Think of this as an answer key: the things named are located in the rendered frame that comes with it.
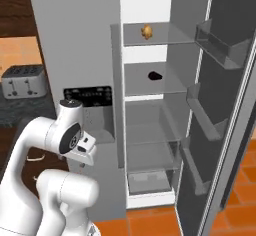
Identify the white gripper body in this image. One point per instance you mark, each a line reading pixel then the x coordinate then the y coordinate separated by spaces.
pixel 86 154

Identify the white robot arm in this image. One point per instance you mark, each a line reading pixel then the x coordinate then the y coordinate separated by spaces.
pixel 30 153

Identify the dark avocado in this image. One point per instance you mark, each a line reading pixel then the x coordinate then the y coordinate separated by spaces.
pixel 155 76

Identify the brown chicken drumstick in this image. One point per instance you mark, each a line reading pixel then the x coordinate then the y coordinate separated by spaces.
pixel 146 31

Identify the dark wooden drawer front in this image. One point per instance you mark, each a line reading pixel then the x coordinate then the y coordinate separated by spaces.
pixel 46 166

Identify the silver toaster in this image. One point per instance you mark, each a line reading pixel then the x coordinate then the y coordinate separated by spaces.
pixel 24 81

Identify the grey fridge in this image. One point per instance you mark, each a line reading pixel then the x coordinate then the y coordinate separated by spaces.
pixel 80 46

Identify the grey open fridge door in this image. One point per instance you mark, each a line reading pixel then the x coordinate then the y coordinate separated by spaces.
pixel 220 113

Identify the dark wooden upper cupboard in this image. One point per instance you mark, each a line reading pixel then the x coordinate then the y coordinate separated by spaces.
pixel 16 6

